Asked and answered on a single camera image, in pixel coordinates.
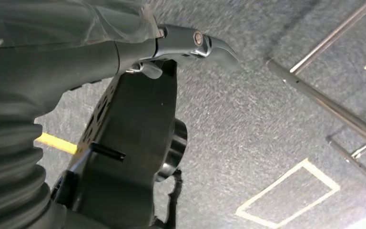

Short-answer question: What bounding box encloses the steel workbench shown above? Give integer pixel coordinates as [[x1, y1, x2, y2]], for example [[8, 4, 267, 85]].
[[325, 135, 366, 198], [266, 0, 366, 151]]

